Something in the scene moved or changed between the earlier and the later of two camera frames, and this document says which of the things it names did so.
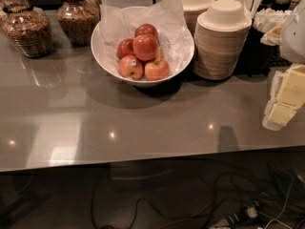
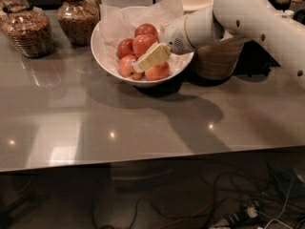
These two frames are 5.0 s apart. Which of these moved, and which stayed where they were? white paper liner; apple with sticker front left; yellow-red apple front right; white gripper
Moved: white gripper
Stayed: yellow-red apple front right; white paper liner; apple with sticker front left
